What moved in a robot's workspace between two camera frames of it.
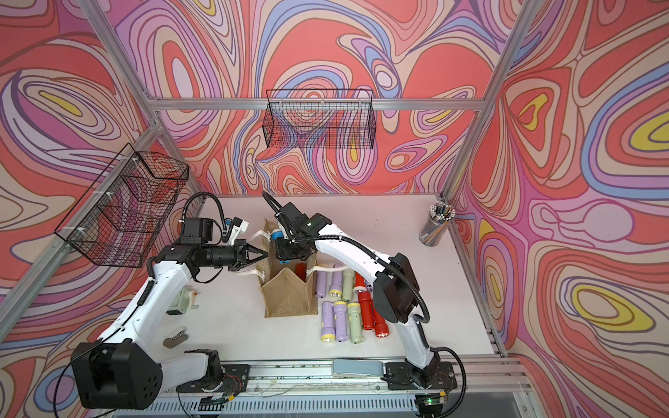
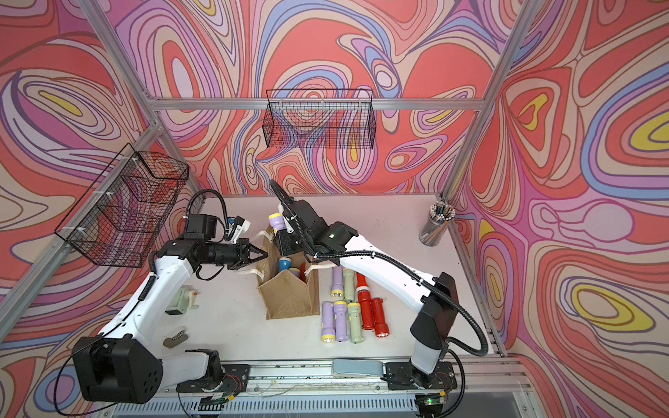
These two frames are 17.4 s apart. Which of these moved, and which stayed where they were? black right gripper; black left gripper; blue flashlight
Moved: blue flashlight
Stayed: black left gripper; black right gripper
